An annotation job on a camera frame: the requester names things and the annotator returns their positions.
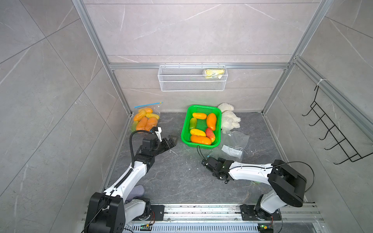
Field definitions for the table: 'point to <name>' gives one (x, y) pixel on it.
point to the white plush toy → (229, 121)
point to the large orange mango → (211, 121)
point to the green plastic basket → (185, 137)
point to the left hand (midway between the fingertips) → (174, 137)
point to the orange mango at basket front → (203, 140)
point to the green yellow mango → (134, 125)
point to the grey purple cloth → (137, 191)
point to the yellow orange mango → (140, 115)
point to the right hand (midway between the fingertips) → (222, 164)
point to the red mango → (210, 134)
